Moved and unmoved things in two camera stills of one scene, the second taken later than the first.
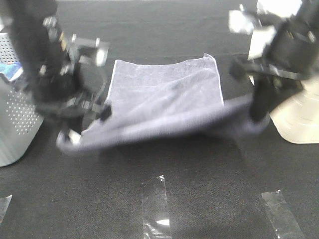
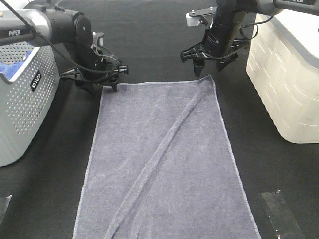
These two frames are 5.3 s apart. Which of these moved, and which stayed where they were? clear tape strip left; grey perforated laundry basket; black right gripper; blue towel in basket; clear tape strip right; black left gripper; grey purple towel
Moved: black left gripper; black right gripper; grey purple towel
Stayed: blue towel in basket; grey perforated laundry basket; clear tape strip right; clear tape strip left
